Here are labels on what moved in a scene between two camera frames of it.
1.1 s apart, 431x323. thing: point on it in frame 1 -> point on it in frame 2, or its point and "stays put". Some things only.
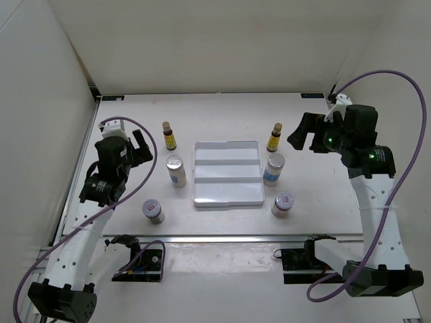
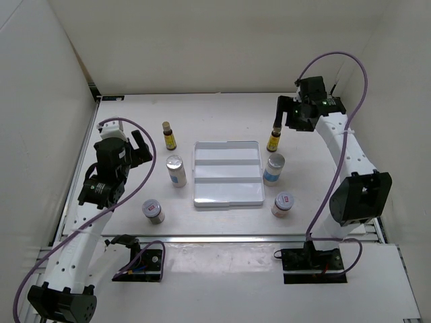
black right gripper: [308, 124] -> [286, 104]
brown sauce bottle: [274, 139] stays put
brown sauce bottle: [170, 139] stays put
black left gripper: [139, 155] stays put
